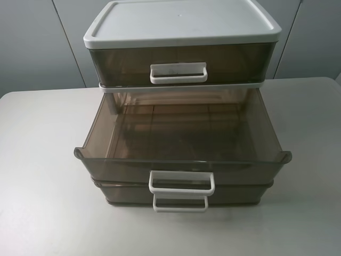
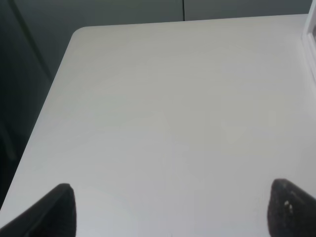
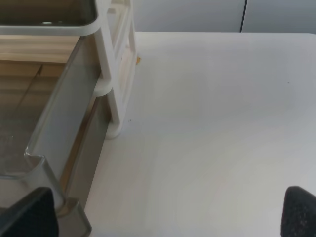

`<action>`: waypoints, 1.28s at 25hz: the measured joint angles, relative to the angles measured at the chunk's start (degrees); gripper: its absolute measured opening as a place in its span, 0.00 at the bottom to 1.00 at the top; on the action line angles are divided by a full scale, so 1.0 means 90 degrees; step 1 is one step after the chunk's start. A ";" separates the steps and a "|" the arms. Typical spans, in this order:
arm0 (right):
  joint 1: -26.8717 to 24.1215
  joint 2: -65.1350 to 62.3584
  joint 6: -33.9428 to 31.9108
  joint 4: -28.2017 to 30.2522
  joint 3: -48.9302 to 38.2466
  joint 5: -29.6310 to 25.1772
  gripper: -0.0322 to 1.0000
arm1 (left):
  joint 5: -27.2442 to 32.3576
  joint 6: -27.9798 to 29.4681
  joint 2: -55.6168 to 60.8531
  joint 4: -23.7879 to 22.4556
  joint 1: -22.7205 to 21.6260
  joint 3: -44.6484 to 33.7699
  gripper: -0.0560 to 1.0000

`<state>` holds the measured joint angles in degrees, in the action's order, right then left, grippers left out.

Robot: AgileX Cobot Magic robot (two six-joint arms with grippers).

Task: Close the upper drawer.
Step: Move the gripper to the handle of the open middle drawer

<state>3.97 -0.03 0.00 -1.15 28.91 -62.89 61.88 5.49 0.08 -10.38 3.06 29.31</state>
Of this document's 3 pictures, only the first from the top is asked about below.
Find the white drawer cabinet frame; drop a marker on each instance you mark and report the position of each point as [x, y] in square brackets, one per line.
[142, 24]

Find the bottom smoky drawer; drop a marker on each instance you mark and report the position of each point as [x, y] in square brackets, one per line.
[180, 192]

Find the top smoky drawer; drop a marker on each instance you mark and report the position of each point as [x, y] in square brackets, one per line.
[209, 64]

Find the middle smoky open drawer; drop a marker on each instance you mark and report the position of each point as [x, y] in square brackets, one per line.
[225, 132]

